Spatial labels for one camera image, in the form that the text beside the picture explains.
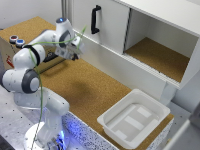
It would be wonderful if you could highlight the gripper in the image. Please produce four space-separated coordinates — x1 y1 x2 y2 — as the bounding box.
54 35 86 61

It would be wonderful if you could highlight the white sliding door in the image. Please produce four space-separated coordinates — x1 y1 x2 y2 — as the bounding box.
72 0 131 56

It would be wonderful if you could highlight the blue button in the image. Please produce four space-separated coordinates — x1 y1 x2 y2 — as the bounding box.
15 38 26 48

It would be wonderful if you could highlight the red button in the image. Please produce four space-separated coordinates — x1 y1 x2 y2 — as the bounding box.
9 34 19 44

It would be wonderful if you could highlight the white cabinet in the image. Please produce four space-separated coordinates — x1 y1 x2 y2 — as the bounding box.
68 0 200 106

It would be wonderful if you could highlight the white plastic box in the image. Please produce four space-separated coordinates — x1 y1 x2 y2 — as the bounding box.
96 88 172 150

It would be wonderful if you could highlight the black drawer handle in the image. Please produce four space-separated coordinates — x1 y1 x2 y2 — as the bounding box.
41 53 60 65

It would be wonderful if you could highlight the black door handle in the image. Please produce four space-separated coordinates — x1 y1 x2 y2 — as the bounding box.
90 4 103 36

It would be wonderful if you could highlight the green cable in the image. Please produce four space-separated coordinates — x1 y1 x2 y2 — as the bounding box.
27 25 88 150

